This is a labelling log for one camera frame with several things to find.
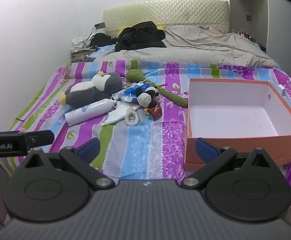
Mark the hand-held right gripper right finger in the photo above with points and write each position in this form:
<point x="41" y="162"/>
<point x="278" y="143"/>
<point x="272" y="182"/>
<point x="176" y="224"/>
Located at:
<point x="205" y="150"/>

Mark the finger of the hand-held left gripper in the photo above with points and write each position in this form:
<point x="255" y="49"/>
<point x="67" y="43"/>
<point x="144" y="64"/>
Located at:
<point x="41" y="137"/>

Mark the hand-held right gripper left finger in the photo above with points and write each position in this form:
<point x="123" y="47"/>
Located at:
<point x="90" y="148"/>

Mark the orange cardboard box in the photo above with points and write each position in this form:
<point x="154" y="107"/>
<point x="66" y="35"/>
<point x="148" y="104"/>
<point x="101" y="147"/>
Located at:
<point x="260" y="142"/>

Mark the light blue face mask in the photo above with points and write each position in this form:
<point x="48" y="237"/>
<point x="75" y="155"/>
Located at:
<point x="116" y="95"/>

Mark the red foil tea packet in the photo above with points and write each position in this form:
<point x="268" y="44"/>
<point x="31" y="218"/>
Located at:
<point x="155" y="112"/>

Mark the small panda plush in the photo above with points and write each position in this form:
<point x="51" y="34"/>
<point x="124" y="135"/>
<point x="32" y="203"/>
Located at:
<point x="145" y="97"/>

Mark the white plastic bottle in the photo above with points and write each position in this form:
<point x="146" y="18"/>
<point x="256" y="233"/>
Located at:
<point x="90" y="111"/>

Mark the grey and white penguin plush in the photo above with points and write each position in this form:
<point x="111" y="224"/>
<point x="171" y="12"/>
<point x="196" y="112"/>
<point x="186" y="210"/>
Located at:
<point x="85" y="92"/>

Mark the striped floral bed sheet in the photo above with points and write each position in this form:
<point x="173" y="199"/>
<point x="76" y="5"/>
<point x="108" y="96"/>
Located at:
<point x="148" y="142"/>

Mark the long green plush toy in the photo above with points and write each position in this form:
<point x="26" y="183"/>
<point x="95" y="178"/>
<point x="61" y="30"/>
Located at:
<point x="134" y="75"/>

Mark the brown cardboard box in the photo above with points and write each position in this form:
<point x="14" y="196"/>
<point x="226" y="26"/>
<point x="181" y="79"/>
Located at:
<point x="81" y="54"/>

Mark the grey duvet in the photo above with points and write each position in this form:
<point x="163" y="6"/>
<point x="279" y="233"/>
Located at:
<point x="198" y="52"/>

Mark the white crumpled clothes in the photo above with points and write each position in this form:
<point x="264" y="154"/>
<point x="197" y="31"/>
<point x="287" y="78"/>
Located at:
<point x="78" y="42"/>

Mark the small black clothes pile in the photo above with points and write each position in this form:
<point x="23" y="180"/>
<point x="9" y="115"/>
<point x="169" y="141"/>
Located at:
<point x="101" y="39"/>

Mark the black jacket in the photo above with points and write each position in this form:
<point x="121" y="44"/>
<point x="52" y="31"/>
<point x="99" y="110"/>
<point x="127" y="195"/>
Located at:
<point x="140" y="37"/>

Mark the black power adapter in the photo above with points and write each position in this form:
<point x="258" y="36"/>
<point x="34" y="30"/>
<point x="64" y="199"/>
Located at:
<point x="100" y="25"/>

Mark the row of small bottles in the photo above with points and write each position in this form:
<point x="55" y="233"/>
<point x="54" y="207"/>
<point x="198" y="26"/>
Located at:
<point x="245" y="33"/>

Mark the cream quilted headboard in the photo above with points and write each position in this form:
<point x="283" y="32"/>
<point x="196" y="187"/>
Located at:
<point x="173" y="12"/>

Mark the white wardrobe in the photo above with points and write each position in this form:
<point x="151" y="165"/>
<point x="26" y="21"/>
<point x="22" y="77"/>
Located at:
<point x="278" y="17"/>

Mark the wall socket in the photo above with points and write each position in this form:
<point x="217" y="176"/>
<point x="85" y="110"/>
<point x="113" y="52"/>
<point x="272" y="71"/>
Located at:
<point x="248" y="17"/>

